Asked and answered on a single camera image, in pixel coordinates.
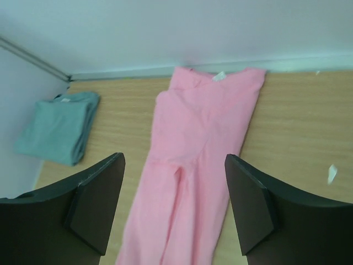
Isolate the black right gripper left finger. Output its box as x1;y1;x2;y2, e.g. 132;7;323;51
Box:
1;153;125;264

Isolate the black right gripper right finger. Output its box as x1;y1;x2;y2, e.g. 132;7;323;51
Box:
224;154;352;265

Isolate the pink t shirt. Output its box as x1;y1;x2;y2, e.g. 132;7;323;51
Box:
116;67;266;264

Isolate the white paper scrap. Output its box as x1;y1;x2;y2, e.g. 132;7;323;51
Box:
327;165;338;185

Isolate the folded grey-blue t shirt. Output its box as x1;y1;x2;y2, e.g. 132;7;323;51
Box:
15;92;100;166

